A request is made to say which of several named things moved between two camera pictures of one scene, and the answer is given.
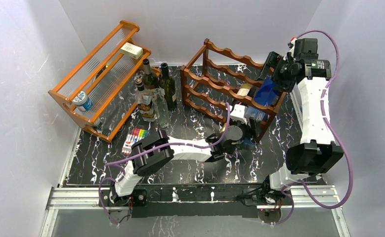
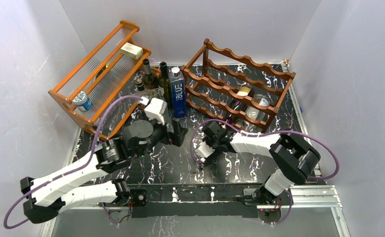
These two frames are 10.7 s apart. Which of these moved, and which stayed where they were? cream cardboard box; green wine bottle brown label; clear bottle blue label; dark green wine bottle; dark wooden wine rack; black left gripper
Moved: black left gripper; clear bottle blue label
Stayed: dark green wine bottle; cream cardboard box; dark wooden wine rack; green wine bottle brown label
